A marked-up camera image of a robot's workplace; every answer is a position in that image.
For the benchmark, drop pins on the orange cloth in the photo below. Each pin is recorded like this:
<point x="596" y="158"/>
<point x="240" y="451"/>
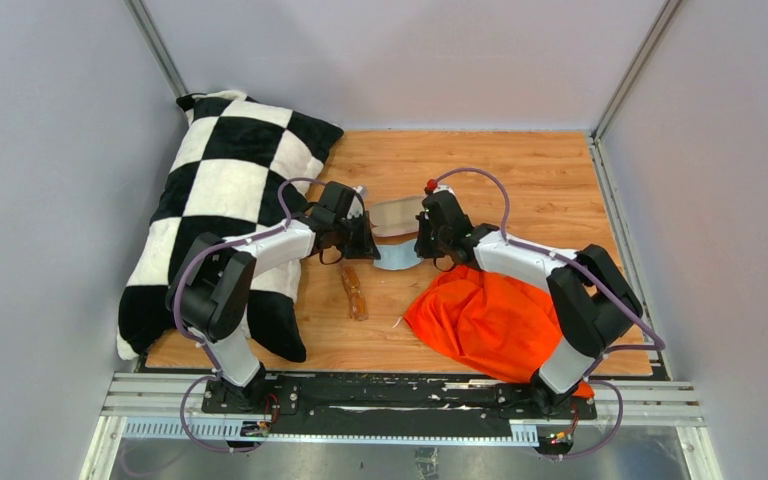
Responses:
<point x="494" y="324"/>

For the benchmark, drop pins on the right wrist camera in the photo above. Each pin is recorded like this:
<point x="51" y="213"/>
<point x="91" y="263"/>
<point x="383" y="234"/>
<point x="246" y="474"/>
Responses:
<point x="437" y="195"/>

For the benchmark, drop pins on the light blue cleaning cloth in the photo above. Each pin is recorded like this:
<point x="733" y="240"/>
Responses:
<point x="397" y="257"/>

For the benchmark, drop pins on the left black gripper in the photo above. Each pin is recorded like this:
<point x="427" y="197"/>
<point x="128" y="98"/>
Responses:
<point x="366" y="247"/>

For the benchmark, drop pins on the pink glasses case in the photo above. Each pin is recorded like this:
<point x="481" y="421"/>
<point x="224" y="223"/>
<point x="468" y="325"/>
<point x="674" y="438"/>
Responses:
<point x="396" y="217"/>

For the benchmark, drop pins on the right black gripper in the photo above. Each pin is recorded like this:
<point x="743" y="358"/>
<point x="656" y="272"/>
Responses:
<point x="422" y="247"/>

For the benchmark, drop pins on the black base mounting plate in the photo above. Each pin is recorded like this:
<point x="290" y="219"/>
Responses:
<point x="421" y="406"/>

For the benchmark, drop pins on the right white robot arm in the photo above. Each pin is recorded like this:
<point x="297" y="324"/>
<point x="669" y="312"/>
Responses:
<point x="592" y="300"/>

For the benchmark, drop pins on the black white checkered pillow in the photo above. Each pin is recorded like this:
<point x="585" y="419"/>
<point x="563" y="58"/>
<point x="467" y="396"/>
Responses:
<point x="241" y="166"/>

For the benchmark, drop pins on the aluminium frame rail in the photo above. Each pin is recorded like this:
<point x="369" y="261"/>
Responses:
<point x="152" y="427"/>

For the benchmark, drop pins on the orange transparent sunglasses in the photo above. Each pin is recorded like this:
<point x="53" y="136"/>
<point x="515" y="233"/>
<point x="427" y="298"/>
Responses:
<point x="358" y="309"/>

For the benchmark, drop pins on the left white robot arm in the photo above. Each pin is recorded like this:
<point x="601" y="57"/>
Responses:
<point x="210" y="293"/>

